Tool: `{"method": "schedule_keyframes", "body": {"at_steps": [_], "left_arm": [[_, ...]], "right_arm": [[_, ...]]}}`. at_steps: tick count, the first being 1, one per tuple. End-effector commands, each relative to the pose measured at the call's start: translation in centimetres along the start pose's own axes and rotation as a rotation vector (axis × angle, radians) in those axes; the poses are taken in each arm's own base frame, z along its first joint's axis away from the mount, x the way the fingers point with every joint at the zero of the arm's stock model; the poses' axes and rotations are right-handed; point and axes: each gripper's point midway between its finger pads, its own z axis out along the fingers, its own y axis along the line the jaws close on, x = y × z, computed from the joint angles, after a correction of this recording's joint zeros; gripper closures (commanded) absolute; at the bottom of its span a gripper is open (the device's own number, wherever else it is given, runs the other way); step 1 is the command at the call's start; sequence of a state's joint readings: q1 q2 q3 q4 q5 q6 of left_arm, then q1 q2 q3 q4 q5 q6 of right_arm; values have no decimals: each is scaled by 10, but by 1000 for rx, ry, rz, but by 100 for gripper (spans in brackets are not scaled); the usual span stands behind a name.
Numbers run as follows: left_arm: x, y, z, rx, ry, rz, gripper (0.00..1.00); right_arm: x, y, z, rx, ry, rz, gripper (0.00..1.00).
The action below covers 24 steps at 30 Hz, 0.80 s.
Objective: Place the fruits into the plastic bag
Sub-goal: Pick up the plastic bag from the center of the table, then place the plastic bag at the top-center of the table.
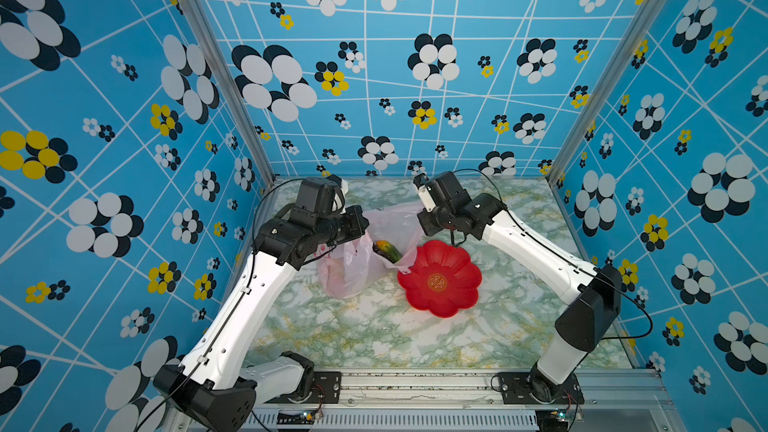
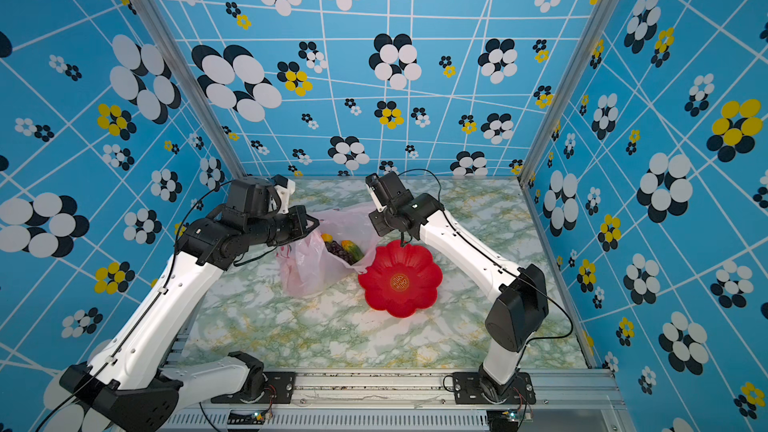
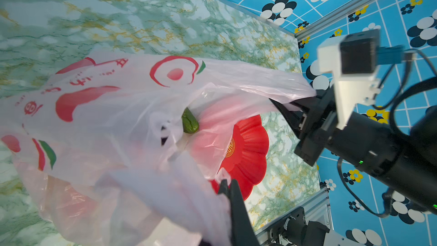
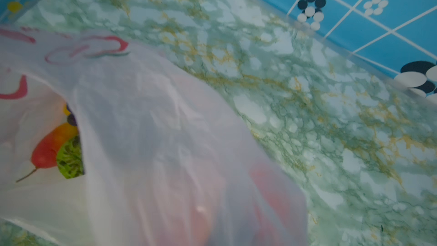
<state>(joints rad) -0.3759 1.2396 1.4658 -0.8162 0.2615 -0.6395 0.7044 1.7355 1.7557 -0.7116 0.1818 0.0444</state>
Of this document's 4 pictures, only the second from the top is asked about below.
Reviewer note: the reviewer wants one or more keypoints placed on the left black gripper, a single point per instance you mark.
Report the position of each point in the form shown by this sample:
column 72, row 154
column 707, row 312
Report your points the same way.
column 299, row 213

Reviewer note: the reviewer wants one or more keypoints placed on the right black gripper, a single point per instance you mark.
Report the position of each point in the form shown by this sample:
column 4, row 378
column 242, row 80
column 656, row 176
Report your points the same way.
column 381, row 228

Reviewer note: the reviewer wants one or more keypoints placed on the pink printed plastic bag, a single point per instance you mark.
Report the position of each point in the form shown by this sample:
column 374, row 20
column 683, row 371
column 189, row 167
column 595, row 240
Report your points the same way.
column 307, row 268

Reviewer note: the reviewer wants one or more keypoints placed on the dark purple grape bunch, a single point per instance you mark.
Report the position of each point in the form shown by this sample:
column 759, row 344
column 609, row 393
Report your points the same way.
column 337, row 250

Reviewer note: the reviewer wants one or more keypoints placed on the green orange papaya fruit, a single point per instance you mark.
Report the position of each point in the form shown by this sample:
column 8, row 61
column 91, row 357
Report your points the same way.
column 352, row 252

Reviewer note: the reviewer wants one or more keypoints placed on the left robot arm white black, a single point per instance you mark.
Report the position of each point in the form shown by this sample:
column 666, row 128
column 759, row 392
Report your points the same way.
column 128, row 382

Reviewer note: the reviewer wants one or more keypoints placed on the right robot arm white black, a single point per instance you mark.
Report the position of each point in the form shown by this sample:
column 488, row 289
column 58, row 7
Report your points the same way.
column 518, row 298

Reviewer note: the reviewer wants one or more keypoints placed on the red flower-shaped plate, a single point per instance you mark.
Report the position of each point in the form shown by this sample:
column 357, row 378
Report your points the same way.
column 401, row 280

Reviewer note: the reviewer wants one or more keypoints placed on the left green circuit board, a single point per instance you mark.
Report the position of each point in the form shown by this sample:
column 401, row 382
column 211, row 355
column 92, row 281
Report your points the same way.
column 243, row 418

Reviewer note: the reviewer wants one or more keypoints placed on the green circuit board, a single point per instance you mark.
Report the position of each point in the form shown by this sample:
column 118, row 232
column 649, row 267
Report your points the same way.
column 243, row 418
column 501, row 421

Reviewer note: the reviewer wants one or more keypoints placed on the right green circuit board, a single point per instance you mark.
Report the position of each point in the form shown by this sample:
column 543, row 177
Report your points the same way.
column 501, row 421

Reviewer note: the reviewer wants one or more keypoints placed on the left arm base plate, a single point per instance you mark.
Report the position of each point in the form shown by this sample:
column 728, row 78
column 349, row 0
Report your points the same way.
column 278, row 388

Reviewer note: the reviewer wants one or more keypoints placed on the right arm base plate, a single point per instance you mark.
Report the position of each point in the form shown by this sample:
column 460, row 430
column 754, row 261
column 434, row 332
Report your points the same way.
column 477, row 388

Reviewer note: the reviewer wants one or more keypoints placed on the aluminium front rail frame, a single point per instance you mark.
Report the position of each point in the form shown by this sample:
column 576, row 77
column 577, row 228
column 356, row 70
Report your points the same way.
column 419, row 400

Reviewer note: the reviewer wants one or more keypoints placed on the right aluminium corner post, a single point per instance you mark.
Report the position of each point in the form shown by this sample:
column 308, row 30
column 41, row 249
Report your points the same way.
column 595, row 26

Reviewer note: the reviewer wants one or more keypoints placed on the aluminium corner post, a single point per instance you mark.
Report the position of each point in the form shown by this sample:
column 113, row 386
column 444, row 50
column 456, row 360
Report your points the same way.
column 159, row 30
column 595, row 26

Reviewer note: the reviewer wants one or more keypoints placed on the left aluminium corner post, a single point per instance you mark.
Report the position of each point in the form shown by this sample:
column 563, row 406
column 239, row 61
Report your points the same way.
column 159, row 30

